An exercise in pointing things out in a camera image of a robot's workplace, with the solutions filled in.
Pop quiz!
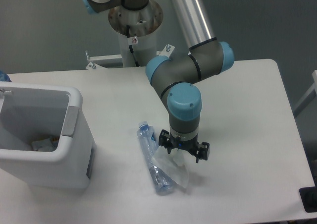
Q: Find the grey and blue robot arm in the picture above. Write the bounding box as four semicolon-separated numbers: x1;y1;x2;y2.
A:
82;0;234;160

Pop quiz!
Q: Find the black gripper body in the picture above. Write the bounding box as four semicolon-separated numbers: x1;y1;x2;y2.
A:
168;134;198;155

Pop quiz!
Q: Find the trash inside trash can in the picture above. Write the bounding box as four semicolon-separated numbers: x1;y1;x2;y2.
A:
31;136;60;152

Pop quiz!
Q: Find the blue object at left edge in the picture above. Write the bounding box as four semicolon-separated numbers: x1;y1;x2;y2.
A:
0;71;11;82

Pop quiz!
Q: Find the crushed clear plastic bottle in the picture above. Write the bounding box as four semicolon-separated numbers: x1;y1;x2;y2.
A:
137;121;174;196

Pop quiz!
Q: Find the white bracket right of pedestal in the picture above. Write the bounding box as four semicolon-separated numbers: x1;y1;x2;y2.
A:
157;44;175;58

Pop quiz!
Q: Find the white plastic trash can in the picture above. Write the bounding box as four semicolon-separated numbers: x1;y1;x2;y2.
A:
0;82;96;189

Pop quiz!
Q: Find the black cable on pedestal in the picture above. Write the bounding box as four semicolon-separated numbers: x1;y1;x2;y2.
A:
125;24;140;67

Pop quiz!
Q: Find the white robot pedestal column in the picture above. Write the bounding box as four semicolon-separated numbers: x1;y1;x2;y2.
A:
108;0;163;67

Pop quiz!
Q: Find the black clamp at table edge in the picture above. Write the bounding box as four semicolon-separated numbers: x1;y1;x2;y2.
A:
299;186;317;213

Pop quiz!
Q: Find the white frame at right edge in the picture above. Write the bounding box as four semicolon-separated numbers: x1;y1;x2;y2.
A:
293;70;317;117

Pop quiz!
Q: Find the white bracket left of pedestal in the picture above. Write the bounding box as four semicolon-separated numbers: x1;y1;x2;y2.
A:
85;51;123;70

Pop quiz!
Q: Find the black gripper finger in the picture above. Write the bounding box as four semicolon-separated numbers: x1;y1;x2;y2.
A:
187;141;210;163
158;129;173;154

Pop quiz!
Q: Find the white bracket of pedestal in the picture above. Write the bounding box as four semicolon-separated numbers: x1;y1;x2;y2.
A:
157;44;175;58
85;51;123;70

